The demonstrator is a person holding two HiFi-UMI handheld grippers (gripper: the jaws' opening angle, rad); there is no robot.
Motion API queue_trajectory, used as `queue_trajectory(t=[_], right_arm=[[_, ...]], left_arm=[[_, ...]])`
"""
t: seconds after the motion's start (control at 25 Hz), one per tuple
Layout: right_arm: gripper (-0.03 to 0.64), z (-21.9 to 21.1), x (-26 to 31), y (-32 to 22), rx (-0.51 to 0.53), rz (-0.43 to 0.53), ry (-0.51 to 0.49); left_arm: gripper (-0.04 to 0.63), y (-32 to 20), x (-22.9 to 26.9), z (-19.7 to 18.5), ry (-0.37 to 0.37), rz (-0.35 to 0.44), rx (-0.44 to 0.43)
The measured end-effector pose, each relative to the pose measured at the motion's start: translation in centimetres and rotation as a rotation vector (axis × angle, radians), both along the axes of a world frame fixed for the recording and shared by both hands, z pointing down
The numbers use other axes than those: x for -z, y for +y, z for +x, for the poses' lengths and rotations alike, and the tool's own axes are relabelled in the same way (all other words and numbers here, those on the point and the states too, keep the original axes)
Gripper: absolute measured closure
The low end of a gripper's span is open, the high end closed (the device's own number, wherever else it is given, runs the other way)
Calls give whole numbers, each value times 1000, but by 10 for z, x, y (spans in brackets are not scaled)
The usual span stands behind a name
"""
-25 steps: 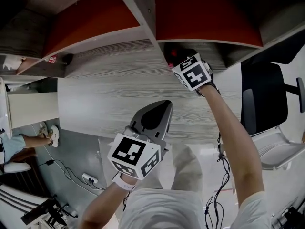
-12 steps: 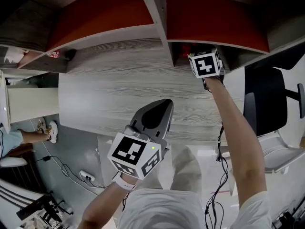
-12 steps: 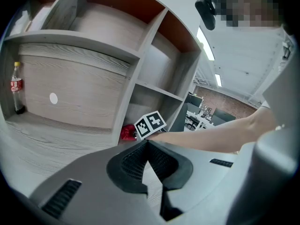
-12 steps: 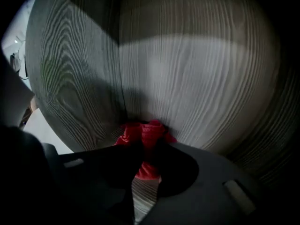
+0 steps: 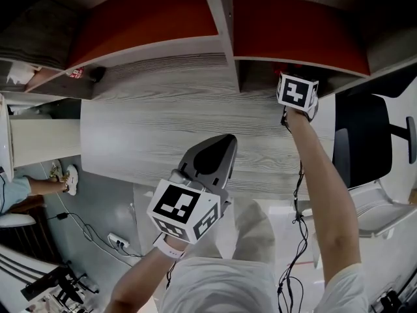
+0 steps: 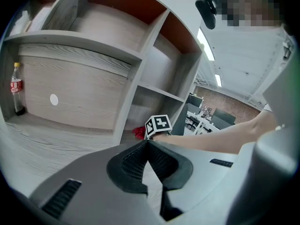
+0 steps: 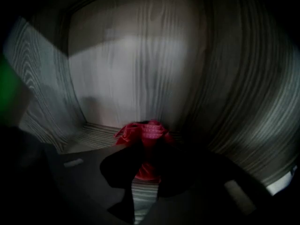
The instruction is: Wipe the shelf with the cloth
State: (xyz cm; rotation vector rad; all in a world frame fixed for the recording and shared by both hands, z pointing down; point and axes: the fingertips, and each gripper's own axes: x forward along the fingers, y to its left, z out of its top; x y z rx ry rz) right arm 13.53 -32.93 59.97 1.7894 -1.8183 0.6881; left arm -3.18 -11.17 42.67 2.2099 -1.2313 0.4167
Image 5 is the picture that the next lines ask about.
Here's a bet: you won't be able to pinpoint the white round pedestal table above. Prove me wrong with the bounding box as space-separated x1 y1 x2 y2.
0 95 82 183

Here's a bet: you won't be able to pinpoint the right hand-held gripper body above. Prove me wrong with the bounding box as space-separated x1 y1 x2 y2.
276 72 320 125

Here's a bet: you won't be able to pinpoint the black metal stand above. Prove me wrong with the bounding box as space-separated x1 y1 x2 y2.
20 260 101 306

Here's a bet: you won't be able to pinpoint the wooden shelf with red back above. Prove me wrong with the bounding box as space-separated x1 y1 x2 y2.
0 0 417 101

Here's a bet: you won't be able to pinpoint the white tissue pack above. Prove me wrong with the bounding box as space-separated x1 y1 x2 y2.
5 59 42 87

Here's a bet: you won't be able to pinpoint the white floor cable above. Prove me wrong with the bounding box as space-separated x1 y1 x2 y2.
40 160 135 267

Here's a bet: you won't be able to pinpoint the white wristwatch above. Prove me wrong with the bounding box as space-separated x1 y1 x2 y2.
152 234 187 260

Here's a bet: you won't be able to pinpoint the white power strip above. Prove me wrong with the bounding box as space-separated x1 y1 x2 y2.
108 232 131 248

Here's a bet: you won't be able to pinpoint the black office chair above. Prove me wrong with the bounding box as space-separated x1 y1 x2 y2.
331 92 417 191

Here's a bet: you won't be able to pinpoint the cola bottle with red label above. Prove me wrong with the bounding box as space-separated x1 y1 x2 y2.
66 65 108 83

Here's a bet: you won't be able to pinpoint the white office chair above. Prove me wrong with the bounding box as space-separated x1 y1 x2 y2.
311 179 417 269

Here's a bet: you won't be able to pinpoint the person's white shirt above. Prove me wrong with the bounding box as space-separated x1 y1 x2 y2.
159 256 371 313

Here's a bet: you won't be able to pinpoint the person's left forearm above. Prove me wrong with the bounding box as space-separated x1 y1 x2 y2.
106 239 189 313

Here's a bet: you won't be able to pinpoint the person's right forearm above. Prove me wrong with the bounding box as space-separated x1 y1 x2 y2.
285 107 363 284

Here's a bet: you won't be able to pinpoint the white round stool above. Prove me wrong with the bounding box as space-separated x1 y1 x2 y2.
0 213 37 229

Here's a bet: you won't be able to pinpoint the black power cable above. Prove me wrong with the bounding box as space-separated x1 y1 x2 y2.
46 211 145 260

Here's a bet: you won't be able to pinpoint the grey wood-grain table top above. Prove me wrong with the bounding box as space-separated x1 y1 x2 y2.
79 53 337 202

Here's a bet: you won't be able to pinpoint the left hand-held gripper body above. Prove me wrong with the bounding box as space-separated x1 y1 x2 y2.
146 168 233 245

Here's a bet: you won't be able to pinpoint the person's grey trousers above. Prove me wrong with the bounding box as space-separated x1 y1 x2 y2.
227 198 277 264

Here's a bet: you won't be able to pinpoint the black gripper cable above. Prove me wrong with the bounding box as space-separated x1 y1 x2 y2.
276 160 309 313

